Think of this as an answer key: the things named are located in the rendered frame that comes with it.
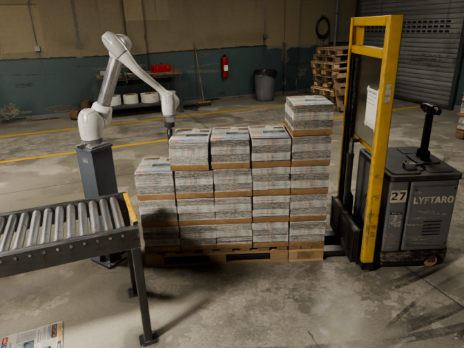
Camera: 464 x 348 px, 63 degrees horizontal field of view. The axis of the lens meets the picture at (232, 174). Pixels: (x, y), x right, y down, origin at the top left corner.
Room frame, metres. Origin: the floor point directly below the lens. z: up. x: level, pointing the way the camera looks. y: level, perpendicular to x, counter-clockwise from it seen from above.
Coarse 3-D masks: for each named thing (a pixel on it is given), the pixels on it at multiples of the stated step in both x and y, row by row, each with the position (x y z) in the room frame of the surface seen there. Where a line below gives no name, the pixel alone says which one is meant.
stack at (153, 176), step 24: (144, 168) 2.69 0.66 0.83; (168, 168) 2.67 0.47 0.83; (240, 168) 2.62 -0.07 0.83; (264, 168) 2.62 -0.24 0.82; (288, 168) 2.63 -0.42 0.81; (144, 192) 2.61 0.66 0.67; (168, 192) 2.61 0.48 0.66; (192, 192) 2.61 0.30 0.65; (144, 216) 2.60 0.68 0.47; (168, 216) 2.61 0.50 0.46; (192, 216) 2.61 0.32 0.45; (216, 216) 2.62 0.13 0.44; (240, 216) 2.62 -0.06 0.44; (264, 216) 2.62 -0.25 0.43; (288, 216) 2.62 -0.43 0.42; (144, 240) 2.62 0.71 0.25; (168, 240) 2.61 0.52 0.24; (192, 240) 2.61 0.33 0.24; (216, 240) 2.72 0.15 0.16; (240, 240) 2.62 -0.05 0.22; (264, 240) 2.62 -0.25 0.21; (288, 240) 2.62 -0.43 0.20; (168, 264) 2.61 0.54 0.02; (192, 264) 2.61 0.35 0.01
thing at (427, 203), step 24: (360, 168) 3.06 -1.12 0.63; (432, 168) 2.59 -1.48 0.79; (360, 192) 3.00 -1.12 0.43; (384, 192) 2.55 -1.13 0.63; (408, 192) 2.50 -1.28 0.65; (432, 192) 2.48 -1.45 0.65; (456, 192) 2.48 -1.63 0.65; (360, 216) 2.95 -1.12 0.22; (384, 216) 2.50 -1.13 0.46; (408, 216) 2.49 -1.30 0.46; (432, 216) 2.48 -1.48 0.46; (384, 240) 2.48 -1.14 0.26; (408, 240) 2.48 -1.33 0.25; (432, 240) 2.48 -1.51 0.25; (384, 264) 2.48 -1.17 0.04; (408, 264) 2.48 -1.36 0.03; (432, 264) 2.50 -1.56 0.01
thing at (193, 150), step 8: (176, 136) 2.74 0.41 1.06; (184, 136) 2.74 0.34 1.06; (192, 136) 2.73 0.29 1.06; (200, 136) 2.72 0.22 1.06; (208, 136) 2.71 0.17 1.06; (176, 144) 2.60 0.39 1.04; (184, 144) 2.60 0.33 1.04; (192, 144) 2.60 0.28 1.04; (200, 144) 2.59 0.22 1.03; (208, 144) 2.61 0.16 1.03; (176, 152) 2.61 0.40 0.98; (184, 152) 2.60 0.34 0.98; (192, 152) 2.60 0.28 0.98; (200, 152) 2.60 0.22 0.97; (208, 152) 2.62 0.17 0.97; (176, 160) 2.61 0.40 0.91; (184, 160) 2.60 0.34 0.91; (192, 160) 2.60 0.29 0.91; (200, 160) 2.60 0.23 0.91; (208, 160) 2.62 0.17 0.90
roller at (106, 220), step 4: (100, 200) 2.21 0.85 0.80; (104, 200) 2.20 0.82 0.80; (100, 204) 2.16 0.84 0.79; (104, 204) 2.14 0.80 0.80; (100, 208) 2.12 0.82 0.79; (104, 208) 2.09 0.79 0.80; (104, 212) 2.03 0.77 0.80; (108, 212) 2.05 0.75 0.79; (104, 216) 1.98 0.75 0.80; (108, 216) 1.99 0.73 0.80; (104, 220) 1.93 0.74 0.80; (108, 220) 1.93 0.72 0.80; (104, 224) 1.89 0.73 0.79; (108, 224) 1.88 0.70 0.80; (112, 224) 1.91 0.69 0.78; (104, 228) 1.85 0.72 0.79; (108, 228) 1.84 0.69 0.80; (112, 228) 1.85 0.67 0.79
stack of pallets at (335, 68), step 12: (324, 48) 8.89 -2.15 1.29; (336, 48) 8.49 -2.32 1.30; (348, 48) 8.53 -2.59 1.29; (324, 60) 8.79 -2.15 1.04; (336, 60) 8.45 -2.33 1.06; (312, 72) 9.12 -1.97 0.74; (324, 72) 8.73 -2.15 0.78; (336, 72) 8.43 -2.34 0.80; (324, 84) 8.79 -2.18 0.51; (324, 96) 8.68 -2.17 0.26; (336, 108) 8.45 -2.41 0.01
